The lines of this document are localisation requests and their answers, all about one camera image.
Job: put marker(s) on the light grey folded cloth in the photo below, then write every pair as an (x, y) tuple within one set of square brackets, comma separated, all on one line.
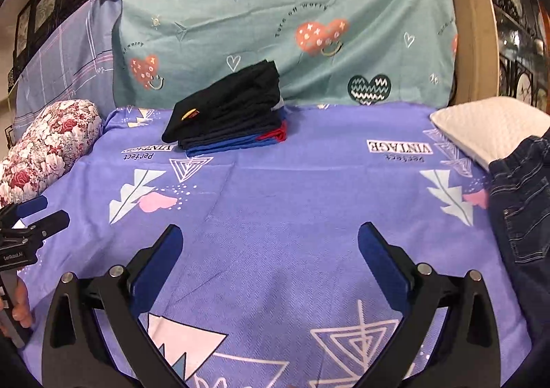
[(280, 104)]

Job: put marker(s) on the floral bolster pillow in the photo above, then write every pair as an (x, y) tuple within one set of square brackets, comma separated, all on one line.
[(47, 143)]

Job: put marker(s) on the person's left forearm black sleeve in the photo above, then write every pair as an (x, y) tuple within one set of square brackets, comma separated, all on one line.
[(8, 364)]

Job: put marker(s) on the person's left hand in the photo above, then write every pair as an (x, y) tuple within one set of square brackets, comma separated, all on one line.
[(23, 306)]

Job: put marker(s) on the folded red garment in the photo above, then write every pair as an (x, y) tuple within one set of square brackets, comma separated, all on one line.
[(275, 136)]

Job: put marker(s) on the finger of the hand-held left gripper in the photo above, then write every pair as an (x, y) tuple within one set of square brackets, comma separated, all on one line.
[(34, 204), (53, 220)]

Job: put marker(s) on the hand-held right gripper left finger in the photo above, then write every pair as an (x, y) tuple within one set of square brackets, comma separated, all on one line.
[(154, 276)]

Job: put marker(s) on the wooden headboard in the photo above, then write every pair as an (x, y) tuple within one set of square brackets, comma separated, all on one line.
[(477, 39)]

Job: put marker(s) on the dark blue jeans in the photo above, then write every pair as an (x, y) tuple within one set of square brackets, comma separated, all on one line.
[(520, 207)]

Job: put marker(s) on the folded blue garment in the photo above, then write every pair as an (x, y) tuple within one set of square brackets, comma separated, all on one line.
[(215, 148)]

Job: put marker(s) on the black framed picture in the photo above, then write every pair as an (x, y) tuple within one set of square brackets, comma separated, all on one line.
[(23, 31), (46, 1)]

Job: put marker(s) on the black pants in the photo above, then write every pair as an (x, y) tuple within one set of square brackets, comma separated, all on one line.
[(232, 100)]

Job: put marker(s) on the purple printed bed sheet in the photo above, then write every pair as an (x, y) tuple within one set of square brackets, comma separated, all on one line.
[(279, 207)]

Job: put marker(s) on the grey plaid pillow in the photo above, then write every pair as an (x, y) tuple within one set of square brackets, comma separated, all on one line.
[(64, 65)]

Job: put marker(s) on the black ornate display shelf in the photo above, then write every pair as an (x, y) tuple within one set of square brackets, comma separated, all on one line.
[(515, 27)]

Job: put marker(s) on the white textured pillow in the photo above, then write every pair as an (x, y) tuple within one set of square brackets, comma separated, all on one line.
[(485, 125)]

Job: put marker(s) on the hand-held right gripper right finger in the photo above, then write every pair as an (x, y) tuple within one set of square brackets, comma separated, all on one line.
[(384, 272)]

